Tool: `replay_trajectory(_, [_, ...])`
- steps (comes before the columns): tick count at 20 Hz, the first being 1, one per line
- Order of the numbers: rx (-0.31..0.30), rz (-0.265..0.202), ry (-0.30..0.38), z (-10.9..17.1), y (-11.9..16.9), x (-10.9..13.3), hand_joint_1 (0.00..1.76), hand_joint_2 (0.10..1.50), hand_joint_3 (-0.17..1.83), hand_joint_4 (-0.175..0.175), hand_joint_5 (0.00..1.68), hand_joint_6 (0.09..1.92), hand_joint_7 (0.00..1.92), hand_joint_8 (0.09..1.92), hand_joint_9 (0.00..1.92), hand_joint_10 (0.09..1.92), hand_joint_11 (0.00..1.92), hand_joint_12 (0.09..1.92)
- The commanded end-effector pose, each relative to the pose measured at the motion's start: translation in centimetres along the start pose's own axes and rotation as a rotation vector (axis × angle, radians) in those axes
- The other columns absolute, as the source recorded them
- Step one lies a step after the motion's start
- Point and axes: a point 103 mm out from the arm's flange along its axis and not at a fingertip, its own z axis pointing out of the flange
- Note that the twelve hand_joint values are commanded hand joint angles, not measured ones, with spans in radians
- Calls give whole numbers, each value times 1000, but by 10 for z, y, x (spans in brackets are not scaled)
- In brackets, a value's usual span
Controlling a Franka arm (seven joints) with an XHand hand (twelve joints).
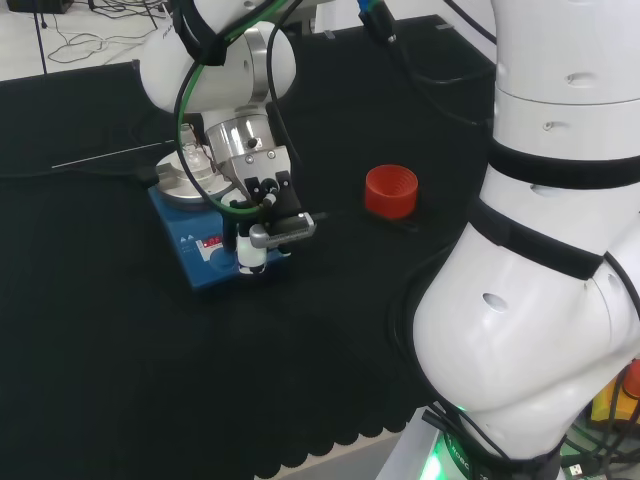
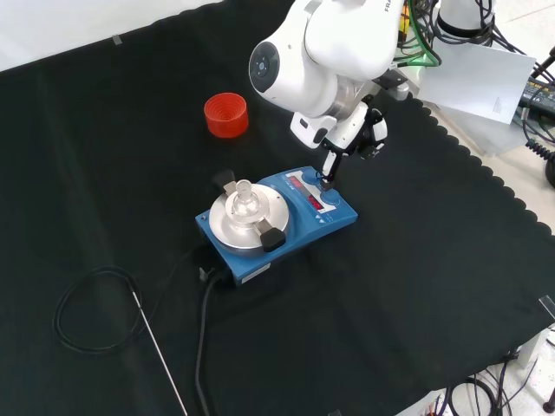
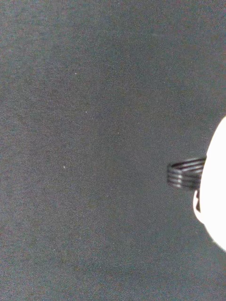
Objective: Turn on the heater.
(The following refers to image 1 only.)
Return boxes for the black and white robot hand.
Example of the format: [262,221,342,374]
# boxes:
[222,169,304,277]

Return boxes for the heater with blue base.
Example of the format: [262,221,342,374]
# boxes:
[148,148,294,294]

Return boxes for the orange ribbed plastic cup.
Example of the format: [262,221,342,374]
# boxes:
[364,164,420,222]

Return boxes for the black bench cloth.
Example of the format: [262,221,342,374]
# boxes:
[0,13,497,480]

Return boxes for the thin metal probe rod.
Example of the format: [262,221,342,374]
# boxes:
[50,140,177,170]

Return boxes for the blue and black plug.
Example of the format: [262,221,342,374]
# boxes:
[356,0,400,45]

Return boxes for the yellow stop button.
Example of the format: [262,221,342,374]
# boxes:
[589,357,640,427]

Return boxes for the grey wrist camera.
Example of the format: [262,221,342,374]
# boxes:
[248,211,318,249]

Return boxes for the green cable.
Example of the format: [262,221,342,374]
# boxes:
[174,0,284,219]

